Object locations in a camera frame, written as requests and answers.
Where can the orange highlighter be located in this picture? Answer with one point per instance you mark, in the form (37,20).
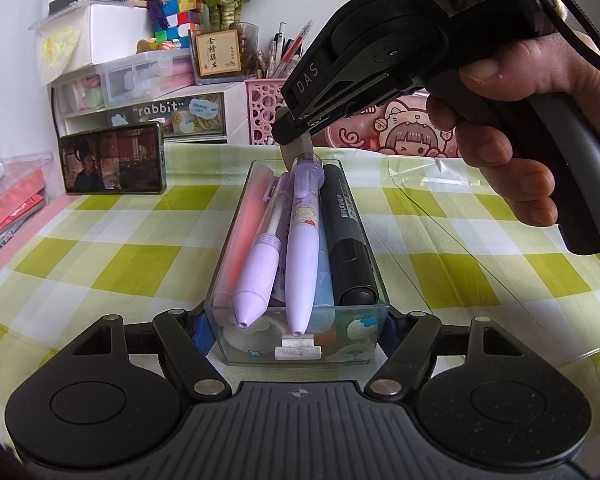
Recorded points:
(331,336)

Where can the person's right hand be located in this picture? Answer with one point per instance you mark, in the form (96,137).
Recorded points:
(505,60)

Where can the lucky bamboo in glass vase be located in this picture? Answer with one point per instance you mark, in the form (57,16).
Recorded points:
(217,52)

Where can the white box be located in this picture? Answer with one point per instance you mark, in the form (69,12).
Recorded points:
(112,32)

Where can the purple clear mechanical pencil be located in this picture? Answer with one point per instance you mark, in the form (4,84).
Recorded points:
(255,280)

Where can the green checked tablecloth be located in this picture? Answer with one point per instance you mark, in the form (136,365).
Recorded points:
(130,260)

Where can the yellow print plastic sheet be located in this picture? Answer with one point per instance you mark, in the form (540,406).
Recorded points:
(55,47)

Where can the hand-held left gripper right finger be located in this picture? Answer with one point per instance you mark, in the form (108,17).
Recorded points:
(387,332)

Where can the clear storage case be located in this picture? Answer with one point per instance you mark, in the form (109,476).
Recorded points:
(25,195)

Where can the grey blue highlighter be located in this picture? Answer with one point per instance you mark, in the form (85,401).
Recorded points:
(326,280)

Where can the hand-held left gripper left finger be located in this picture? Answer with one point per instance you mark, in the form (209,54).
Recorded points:
(202,335)

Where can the pink perforated pen holder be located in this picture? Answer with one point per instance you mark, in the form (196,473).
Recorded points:
(262,110)

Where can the pink highlighter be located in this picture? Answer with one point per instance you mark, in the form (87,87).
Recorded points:
(242,230)

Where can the black smartphone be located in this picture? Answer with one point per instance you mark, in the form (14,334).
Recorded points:
(110,160)

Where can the bunch of pens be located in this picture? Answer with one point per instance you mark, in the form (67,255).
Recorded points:
(280,55)

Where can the clear plastic organiser box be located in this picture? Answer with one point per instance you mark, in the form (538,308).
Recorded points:
(340,355)

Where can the small golden figurine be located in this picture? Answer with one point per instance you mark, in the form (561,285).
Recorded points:
(152,46)

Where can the black marker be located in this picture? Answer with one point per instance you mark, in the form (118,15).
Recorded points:
(350,240)

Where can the purple cartoon print pen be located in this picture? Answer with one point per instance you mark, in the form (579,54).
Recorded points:
(300,260)

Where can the white drawer organiser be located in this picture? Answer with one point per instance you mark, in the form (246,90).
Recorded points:
(232,112)

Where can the pink cartoon pencil case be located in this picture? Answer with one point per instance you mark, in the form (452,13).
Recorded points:
(380,135)

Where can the clear small drawer box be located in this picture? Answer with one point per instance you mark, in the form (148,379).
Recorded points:
(130,80)

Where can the colourful puzzle cube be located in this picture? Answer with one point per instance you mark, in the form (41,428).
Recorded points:
(180,7)

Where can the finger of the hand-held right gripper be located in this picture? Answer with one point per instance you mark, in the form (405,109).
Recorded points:
(340,120)
(305,77)

